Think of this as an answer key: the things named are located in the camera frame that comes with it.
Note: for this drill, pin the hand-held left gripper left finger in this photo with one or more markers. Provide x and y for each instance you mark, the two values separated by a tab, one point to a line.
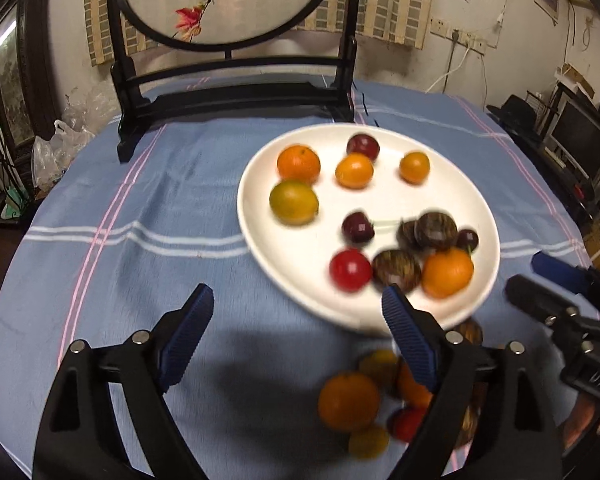
190	330

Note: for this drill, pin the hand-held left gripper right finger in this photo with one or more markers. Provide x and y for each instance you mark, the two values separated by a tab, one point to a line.
409	337

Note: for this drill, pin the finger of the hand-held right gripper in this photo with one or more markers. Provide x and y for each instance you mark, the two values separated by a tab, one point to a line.
534	299
559	270

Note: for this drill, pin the large orange mandarin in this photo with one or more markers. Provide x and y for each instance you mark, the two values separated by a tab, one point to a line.
412	387
349	402
447	274

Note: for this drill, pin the red tomato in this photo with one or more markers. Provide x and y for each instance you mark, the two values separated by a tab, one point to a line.
350	269
405	424

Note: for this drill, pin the dark cherry with stem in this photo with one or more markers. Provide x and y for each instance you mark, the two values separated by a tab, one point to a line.
358	227

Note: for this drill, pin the white plate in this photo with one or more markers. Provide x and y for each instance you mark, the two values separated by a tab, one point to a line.
300	255

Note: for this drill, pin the green-orange citrus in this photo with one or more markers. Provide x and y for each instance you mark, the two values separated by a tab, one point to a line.
294	202

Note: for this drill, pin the small orange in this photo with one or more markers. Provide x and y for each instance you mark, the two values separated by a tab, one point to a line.
414	167
354	171
298	164

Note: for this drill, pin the dark red plum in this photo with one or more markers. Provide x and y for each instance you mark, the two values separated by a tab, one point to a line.
362	146

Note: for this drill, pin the person's right hand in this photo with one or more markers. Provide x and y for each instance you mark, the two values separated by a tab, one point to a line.
582	417

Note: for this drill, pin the tan longan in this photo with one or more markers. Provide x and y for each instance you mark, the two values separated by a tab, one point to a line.
368	441

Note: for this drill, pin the blue striped tablecloth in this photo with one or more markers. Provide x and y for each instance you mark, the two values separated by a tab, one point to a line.
155	210

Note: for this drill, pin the black hat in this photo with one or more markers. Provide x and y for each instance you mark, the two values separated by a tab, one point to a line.
514	112

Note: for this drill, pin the brown cardboard sheet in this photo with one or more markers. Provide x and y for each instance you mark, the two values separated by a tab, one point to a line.
577	80

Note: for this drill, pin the clear plastic bags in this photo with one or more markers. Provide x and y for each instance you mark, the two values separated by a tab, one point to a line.
65	145

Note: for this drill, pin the dark framed painting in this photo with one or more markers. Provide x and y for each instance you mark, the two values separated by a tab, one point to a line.
10	75

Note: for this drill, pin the round embroidered table screen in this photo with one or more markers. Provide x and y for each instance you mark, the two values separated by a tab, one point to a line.
230	10

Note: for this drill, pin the white wall socket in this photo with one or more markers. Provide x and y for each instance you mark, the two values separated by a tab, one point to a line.
440	26

